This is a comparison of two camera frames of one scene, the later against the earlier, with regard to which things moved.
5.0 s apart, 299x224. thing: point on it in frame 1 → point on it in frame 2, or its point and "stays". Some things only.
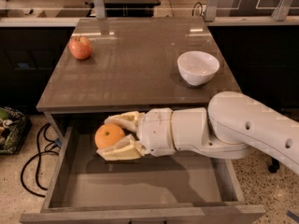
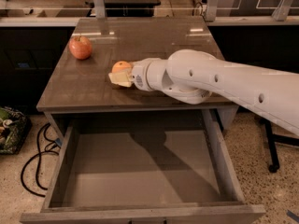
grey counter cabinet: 109,65 stays
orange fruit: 106,133 → 121,66
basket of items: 14,130 stays
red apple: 79,48 stays
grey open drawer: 163,189 stays
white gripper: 154,131 → 139,73
